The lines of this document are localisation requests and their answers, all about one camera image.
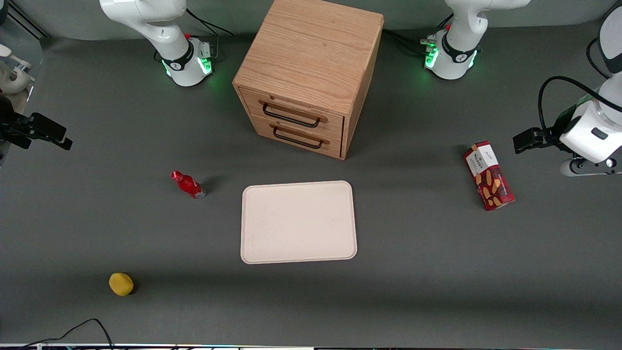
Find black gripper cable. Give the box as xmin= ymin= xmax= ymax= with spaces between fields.
xmin=537 ymin=75 xmax=609 ymax=133

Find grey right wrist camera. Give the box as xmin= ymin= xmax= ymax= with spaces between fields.
xmin=0 ymin=45 xmax=33 ymax=94

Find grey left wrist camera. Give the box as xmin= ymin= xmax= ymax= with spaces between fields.
xmin=559 ymin=157 xmax=622 ymax=177

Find red tartan cookie box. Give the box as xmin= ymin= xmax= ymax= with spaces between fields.
xmin=462 ymin=140 xmax=516 ymax=212

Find black arm base cables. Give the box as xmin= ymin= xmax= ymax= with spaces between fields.
xmin=382 ymin=14 xmax=455 ymax=57
xmin=185 ymin=7 xmax=235 ymax=60

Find wooden drawer front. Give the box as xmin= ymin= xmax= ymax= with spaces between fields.
xmin=239 ymin=87 xmax=345 ymax=142
xmin=252 ymin=116 xmax=344 ymax=159

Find small red bottle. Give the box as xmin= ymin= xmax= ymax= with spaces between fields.
xmin=170 ymin=170 xmax=207 ymax=200

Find black metal drawer handle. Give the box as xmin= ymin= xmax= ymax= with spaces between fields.
xmin=258 ymin=100 xmax=328 ymax=129
xmin=270 ymin=122 xmax=330 ymax=150

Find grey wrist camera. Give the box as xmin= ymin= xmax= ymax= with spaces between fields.
xmin=559 ymin=157 xmax=622 ymax=177
xmin=0 ymin=45 xmax=33 ymax=94

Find wooden drawer cabinet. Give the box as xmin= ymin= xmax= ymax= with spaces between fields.
xmin=232 ymin=0 xmax=385 ymax=161

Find black cable on table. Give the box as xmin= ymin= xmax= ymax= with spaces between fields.
xmin=18 ymin=318 xmax=115 ymax=350

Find yellow lemon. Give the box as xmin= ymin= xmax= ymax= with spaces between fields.
xmin=108 ymin=272 xmax=135 ymax=297

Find cream plastic tray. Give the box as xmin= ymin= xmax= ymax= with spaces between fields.
xmin=240 ymin=180 xmax=358 ymax=265

